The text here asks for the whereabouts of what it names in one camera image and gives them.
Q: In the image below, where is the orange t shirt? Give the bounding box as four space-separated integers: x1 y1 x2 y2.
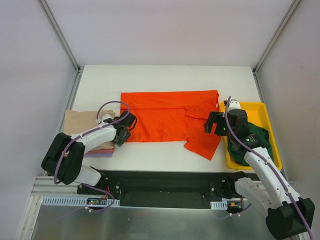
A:
120 90 221 160

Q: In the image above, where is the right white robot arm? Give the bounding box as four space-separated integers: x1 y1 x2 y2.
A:
203 108 315 240

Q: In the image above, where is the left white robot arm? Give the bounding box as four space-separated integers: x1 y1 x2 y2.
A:
41 110 137 195

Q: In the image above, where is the yellow plastic bin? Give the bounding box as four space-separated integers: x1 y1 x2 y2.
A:
222 101 283 170

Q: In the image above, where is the pink folded t shirt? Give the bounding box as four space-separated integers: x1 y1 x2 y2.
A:
86 142 115 155

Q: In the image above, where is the green t shirt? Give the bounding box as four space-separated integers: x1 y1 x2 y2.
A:
227 122 274 167

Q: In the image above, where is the lilac folded t shirt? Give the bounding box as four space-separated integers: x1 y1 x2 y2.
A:
84 149 114 158

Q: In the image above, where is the beige folded t shirt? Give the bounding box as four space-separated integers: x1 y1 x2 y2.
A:
62 109 116 135

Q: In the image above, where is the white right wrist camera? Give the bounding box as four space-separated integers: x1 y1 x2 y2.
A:
223 99 241 110

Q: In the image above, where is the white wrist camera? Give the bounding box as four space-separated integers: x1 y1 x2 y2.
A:
223 99 241 110
96 114 113 124

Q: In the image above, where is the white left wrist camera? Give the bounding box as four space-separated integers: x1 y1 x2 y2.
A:
96 114 113 124

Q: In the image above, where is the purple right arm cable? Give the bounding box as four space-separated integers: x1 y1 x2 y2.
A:
212 95 315 240

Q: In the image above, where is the right aluminium frame post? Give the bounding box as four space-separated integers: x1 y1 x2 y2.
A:
252 0 303 76

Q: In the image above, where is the aluminium frame post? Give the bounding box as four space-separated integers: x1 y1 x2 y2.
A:
252 0 303 76
37 0 81 73

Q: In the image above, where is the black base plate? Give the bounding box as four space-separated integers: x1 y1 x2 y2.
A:
76 167 255 209

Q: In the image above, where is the right white cable duct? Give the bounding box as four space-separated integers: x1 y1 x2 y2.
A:
210 200 228 211

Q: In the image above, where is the white cable duct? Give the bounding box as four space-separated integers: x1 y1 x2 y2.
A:
210 200 228 211
42 196 120 208

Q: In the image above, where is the left white cable duct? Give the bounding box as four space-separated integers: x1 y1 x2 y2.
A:
42 196 120 208

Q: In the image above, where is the left aluminium frame post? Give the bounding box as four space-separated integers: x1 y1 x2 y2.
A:
37 0 81 73

